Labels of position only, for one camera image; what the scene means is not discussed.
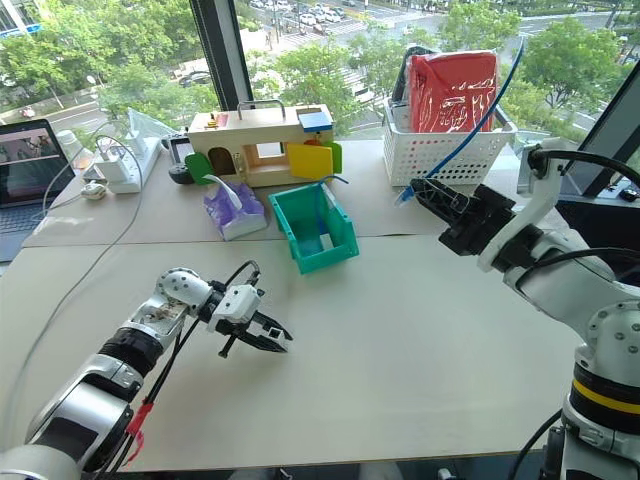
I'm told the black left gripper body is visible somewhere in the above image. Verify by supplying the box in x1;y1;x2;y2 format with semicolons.
207;310;266;359

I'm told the dark window pillar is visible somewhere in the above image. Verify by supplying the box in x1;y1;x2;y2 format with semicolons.
188;0;254;114

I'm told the teal plastic bin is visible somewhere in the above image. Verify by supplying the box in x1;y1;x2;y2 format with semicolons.
267;181;361;276

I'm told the wooden activity box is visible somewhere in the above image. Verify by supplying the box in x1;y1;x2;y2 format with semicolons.
185;99;345;189

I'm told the purple tissue pack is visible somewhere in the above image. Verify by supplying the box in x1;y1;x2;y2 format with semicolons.
202;174;269;243

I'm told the blue network cable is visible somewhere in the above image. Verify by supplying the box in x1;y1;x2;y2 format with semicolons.
315;173;350;237
393;35;526;208

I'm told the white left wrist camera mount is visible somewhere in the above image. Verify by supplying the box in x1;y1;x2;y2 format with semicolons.
207;284;265;335

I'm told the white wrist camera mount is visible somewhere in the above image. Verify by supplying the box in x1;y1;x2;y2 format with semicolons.
476;137;572;274
207;284;265;335

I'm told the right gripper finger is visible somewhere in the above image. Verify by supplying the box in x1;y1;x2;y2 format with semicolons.
411;191;465;228
409;177;472;210

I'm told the yellow box door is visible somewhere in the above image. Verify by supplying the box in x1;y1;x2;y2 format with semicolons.
285;141;335;181

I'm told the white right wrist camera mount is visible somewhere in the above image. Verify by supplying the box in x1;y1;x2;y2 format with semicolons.
476;137;572;274

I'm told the metal box handle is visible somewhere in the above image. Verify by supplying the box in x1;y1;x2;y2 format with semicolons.
236;99;288;122

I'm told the red plastic bag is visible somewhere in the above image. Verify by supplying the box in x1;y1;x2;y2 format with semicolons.
406;49;502;134

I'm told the white power strip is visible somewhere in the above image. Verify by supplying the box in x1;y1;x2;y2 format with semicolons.
96;133;163;195

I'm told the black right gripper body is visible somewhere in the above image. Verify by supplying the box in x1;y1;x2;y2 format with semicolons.
438;183;517;258

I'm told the white perforated basket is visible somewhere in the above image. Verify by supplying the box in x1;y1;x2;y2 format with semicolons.
381;97;519;188

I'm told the open laptop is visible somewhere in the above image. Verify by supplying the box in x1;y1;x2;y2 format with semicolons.
0;118;77;264

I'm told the black controller with screen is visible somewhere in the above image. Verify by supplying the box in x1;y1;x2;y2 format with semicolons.
166;133;195;186

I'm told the white thin cable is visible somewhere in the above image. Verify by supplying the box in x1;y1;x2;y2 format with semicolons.
0;133;147;431

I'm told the black item behind red bag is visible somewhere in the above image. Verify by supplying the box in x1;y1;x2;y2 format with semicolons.
391;44;417;107

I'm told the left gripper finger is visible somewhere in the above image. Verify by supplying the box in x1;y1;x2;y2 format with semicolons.
251;311;295;343
238;331;290;355

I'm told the blue box lid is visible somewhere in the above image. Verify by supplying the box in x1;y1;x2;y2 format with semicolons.
296;110;335;134

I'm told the clear plastic bag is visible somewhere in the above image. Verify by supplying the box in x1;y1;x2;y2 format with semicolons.
106;106;167;147

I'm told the white plastic bottle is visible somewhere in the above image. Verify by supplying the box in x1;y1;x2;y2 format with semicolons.
55;129;82;157

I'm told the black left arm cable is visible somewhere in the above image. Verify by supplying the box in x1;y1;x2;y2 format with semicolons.
102;259;261;474

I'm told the white charger block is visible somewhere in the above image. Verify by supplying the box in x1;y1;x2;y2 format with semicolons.
94;148;124;182

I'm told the green box door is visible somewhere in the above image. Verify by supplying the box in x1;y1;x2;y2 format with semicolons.
184;151;217;187
323;140;345;175

